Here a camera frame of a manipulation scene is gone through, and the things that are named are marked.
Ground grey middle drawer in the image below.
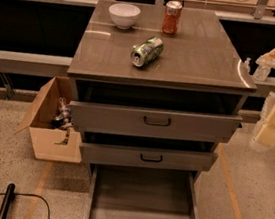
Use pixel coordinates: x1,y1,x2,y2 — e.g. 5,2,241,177
80,143,217,171

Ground white ceramic bowl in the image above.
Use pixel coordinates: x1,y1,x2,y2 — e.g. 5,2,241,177
108,3,141,29

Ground crushed cans in box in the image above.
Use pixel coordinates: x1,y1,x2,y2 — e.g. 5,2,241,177
51,97,73,130

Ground black power strip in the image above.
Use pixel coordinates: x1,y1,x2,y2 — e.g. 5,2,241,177
0,184,15,219

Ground green soda can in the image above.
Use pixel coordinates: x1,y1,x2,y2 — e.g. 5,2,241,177
130,36,164,68

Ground grey open bottom drawer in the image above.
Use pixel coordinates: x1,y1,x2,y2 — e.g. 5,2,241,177
85,164,199,219

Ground grey top drawer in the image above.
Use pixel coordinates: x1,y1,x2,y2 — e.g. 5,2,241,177
70,101,241,143

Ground clear sanitizer pump bottle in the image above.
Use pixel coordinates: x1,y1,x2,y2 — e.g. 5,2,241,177
253,65,271,82

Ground cardboard box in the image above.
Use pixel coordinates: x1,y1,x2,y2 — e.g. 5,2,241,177
16,76,82,163

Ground small clear pump bottle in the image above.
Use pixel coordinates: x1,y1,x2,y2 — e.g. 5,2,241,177
243,57,251,73

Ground red coke can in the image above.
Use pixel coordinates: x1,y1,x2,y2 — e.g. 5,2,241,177
162,0,182,36

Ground grey drawer cabinet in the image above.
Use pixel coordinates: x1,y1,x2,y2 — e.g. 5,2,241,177
47,0,268,219

